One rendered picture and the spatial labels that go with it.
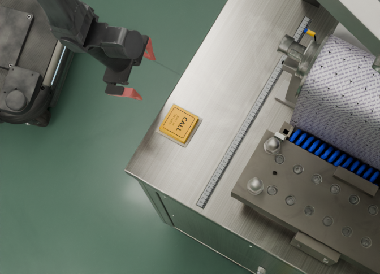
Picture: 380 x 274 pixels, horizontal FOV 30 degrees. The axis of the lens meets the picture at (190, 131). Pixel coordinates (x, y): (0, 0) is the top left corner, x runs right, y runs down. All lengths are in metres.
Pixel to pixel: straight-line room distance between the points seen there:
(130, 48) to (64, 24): 0.14
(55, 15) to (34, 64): 1.22
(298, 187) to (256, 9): 0.50
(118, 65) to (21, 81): 1.02
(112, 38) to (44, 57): 1.16
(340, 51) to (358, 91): 0.08
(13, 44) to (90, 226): 0.70
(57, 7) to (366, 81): 0.57
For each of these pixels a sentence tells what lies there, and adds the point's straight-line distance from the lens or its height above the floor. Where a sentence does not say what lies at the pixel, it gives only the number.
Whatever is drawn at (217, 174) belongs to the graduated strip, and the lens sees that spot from 1.67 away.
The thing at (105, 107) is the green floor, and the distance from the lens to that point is 2.68.
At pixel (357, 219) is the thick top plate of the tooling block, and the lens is 1.55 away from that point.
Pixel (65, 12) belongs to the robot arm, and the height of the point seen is 1.38.
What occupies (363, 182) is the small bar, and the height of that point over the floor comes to 1.05.
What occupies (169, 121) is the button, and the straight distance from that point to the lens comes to 1.68.
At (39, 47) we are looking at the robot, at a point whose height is 0.24.
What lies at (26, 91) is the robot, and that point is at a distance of 2.46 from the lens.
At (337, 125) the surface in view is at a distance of 1.43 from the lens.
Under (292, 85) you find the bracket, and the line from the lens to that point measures 1.60.
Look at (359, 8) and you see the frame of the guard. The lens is 0.69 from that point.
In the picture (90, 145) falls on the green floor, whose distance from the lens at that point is 2.65.
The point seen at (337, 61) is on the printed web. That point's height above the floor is 1.31.
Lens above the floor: 2.53
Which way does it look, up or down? 75 degrees down
